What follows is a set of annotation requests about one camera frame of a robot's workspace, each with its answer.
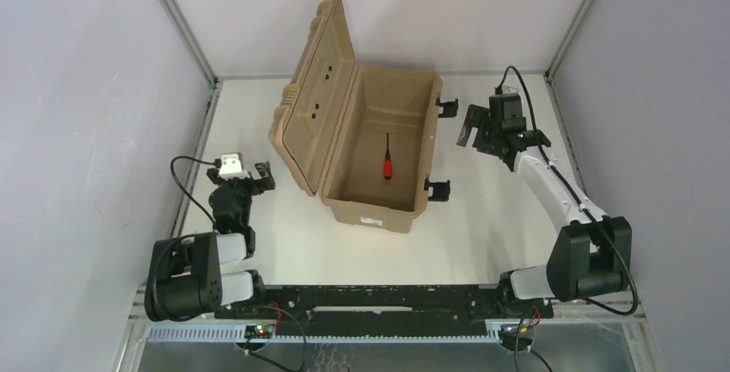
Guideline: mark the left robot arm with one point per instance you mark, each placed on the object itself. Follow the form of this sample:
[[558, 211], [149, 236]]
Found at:
[[185, 278]]

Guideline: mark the black mounting base rail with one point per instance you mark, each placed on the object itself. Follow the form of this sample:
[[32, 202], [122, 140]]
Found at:
[[423, 311]]

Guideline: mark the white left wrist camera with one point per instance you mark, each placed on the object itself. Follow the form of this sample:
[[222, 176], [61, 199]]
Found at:
[[230, 165]]

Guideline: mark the red black screwdriver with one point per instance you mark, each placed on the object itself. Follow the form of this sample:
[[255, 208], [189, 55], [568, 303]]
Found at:
[[388, 165]]

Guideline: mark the upper black box latch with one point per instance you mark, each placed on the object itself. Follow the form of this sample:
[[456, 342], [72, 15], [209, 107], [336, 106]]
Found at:
[[447, 109]]

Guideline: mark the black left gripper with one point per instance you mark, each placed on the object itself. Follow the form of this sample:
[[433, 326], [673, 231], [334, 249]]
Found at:
[[250, 183]]

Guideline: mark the black box latch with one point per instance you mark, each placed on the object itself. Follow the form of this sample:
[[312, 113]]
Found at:
[[447, 109], [437, 191]]

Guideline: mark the aluminium frame rail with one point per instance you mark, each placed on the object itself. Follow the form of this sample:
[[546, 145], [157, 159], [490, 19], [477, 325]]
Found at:
[[187, 37]]

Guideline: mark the lower black box latch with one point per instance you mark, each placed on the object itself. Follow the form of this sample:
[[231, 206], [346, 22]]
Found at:
[[437, 191]]

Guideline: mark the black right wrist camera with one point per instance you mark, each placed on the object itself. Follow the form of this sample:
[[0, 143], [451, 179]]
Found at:
[[504, 104]]

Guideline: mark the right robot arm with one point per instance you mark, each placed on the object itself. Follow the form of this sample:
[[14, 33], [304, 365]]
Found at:
[[586, 260]]

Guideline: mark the grey cable duct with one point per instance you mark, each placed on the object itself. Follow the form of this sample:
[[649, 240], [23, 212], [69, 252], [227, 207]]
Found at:
[[199, 333]]

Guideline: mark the tan plastic tool box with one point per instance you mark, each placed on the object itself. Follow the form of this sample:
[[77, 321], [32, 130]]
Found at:
[[331, 124]]

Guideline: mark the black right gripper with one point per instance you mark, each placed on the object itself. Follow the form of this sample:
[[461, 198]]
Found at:
[[486, 132]]

